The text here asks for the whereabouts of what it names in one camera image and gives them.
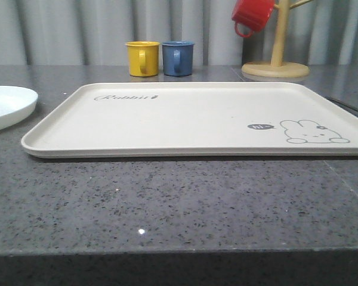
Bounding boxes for white round plate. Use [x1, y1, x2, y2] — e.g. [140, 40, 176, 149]
[0, 86, 38, 130]

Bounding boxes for silver metal fork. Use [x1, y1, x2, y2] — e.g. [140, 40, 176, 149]
[326, 97, 358, 113]

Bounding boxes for blue enamel mug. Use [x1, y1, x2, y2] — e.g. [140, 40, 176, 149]
[162, 41, 195, 76]

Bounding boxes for beige rabbit serving tray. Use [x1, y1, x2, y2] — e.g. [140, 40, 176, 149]
[21, 82, 358, 158]

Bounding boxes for yellow enamel mug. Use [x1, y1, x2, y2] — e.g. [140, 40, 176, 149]
[125, 41, 160, 77]

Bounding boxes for wooden mug tree stand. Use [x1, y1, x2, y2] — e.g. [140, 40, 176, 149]
[242, 0, 311, 78]

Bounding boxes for red enamel mug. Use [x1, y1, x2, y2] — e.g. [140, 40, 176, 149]
[232, 0, 275, 38]

